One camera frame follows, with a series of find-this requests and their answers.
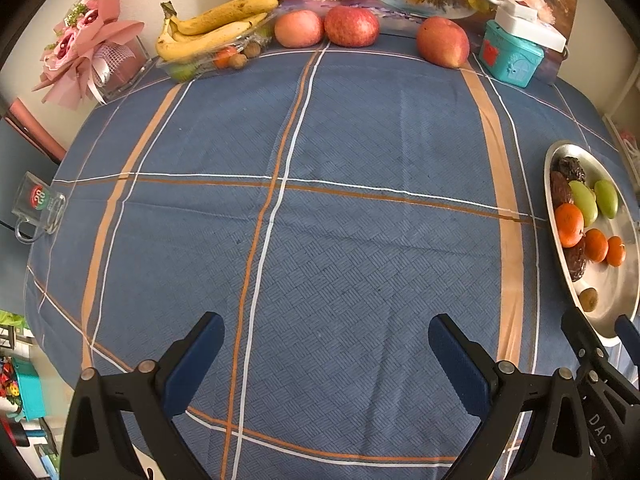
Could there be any pale pink apple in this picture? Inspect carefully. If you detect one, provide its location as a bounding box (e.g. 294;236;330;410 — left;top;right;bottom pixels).
274;10;325;49

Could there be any clear glass mug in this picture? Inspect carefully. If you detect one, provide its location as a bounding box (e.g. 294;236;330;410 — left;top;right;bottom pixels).
15;171;67;243

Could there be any pink flower bouquet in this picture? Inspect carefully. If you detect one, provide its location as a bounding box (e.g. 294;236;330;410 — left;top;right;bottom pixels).
32;0;146;111

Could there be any large orange tangerine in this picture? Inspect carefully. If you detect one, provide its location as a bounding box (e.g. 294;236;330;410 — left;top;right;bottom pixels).
555;202;586;248

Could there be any brown wrinkled dried date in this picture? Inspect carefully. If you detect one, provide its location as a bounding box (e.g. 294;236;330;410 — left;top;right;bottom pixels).
564;237;588;282
550;171;573;209

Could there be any red elongated apple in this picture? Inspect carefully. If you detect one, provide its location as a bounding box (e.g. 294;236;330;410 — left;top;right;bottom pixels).
416;16;471;69

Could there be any clear acrylic box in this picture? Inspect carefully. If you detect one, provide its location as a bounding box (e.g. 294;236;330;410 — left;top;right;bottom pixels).
92;35;153;103

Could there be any dark wrinkled dried date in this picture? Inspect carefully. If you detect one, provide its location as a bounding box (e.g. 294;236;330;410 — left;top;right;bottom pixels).
557;156;587;182

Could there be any yellow banana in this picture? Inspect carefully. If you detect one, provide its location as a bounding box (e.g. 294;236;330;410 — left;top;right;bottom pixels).
156;2;251;63
167;11;271;51
175;0;281;36

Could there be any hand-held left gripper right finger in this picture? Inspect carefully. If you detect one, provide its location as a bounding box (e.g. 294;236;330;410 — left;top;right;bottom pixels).
428;313;598;480

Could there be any blue plaid tablecloth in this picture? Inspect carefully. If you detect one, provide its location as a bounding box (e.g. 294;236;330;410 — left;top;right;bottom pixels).
22;35;626;480

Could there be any teal storage bin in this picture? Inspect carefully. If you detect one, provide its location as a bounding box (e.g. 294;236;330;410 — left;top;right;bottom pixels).
10;357;48;421

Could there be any clear plastic fruit tray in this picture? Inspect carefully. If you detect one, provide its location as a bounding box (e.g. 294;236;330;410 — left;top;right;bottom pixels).
156;25;273;83

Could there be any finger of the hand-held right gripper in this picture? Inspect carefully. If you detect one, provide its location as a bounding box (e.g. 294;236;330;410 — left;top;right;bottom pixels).
615;314;640;361
560;309;613;376

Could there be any oval metal tray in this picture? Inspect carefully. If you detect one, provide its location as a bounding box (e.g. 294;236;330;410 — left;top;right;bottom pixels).
543;140;640;346

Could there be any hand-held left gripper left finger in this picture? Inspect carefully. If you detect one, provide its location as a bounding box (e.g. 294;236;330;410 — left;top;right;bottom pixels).
59;311;226;480

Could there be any teal toy house box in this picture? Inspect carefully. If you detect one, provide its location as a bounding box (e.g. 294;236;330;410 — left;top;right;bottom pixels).
479;20;545;88

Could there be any red speckled apple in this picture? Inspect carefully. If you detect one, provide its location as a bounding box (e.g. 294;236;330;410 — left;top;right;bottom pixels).
324;6;381;48

